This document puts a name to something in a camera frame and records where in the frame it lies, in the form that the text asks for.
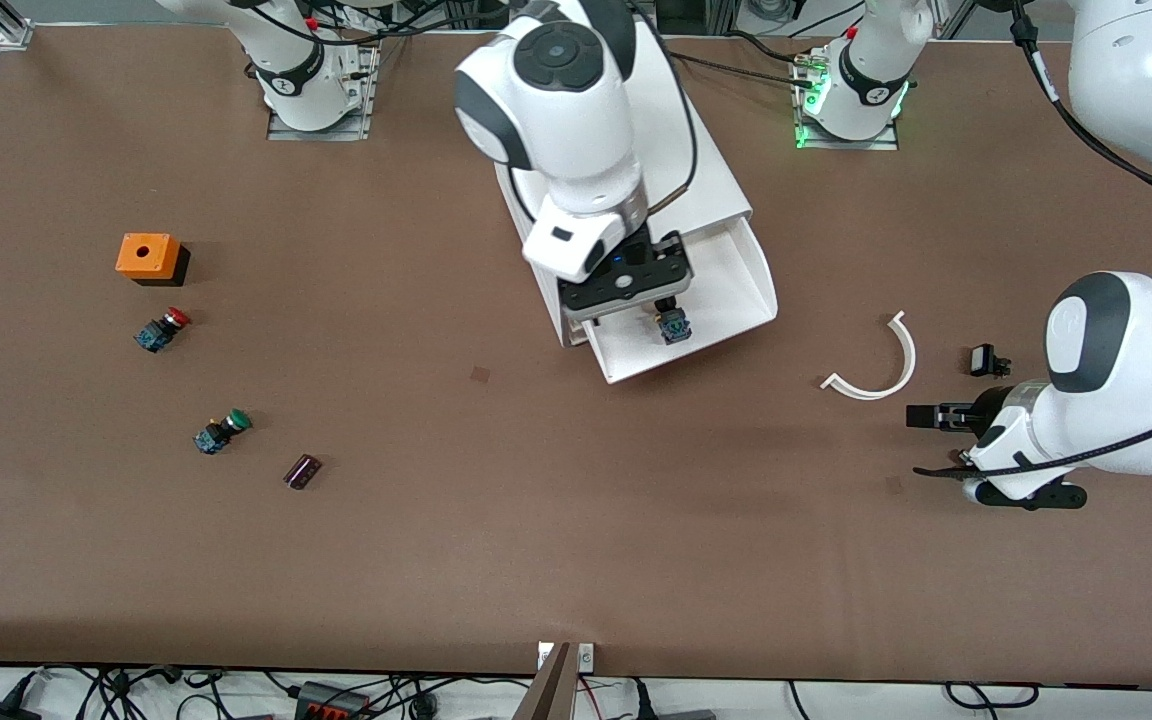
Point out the aluminium frame post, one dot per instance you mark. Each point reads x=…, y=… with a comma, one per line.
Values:
x=11, y=25

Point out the maroon cylindrical capacitor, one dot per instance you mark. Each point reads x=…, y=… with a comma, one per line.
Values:
x=302, y=471

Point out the white table edge bracket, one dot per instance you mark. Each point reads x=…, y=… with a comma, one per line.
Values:
x=586, y=657

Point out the white curved plastic piece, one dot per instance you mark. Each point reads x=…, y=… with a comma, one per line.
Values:
x=910, y=358

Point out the green push button switch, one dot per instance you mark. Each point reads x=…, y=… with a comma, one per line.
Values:
x=221, y=430

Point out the yellow push button switch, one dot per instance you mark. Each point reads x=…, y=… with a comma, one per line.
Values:
x=676, y=328

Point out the brown wedge-shaped post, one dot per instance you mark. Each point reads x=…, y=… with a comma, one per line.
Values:
x=548, y=695

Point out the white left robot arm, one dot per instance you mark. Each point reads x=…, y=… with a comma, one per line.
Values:
x=1106, y=340

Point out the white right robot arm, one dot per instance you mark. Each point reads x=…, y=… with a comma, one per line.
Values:
x=556, y=100

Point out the white plastic drawer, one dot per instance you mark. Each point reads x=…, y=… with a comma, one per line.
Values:
x=726, y=290

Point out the red push button switch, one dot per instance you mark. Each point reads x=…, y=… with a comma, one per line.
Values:
x=163, y=328

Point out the black power adapter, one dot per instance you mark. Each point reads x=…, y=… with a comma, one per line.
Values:
x=1, y=712

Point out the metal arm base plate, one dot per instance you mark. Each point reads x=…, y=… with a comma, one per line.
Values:
x=876, y=144
x=281, y=130

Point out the black power strip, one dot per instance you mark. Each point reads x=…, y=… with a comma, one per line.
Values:
x=331, y=700

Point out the small black rocker switch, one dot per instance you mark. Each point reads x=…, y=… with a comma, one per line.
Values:
x=984, y=360

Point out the white drawer cabinet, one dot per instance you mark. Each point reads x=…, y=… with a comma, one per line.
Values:
x=716, y=170

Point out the orange box with hole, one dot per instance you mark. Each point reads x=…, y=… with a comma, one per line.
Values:
x=146, y=255

